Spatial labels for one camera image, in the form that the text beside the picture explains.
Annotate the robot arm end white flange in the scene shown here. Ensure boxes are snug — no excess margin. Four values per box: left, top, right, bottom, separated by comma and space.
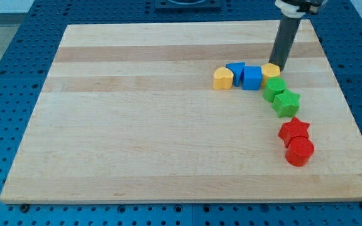
275, 0, 328, 19

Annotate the blue cube block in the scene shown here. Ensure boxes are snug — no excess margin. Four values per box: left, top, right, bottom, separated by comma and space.
242, 66, 262, 90

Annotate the wooden board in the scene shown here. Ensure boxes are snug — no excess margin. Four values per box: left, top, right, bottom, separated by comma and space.
0, 19, 362, 204

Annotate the yellow heart block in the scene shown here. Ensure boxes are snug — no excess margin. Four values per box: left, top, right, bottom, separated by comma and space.
212, 67, 234, 90

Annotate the blue wedge block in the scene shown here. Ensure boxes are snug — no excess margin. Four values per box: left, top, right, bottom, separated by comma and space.
226, 62, 245, 87

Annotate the green cylinder block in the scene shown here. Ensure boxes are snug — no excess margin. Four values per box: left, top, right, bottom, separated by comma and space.
263, 77, 287, 102

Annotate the yellow hexagon block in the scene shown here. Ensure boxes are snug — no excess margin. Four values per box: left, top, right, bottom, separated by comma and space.
261, 63, 281, 88

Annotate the green star block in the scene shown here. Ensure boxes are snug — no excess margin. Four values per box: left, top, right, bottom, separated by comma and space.
271, 89, 301, 118

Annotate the red star block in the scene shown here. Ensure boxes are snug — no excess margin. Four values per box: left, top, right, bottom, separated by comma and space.
278, 117, 310, 148

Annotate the red cylinder block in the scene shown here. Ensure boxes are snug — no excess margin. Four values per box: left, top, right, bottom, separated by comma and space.
285, 137, 315, 167

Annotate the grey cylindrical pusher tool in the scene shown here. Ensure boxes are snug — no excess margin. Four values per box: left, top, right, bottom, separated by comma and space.
268, 16, 301, 71

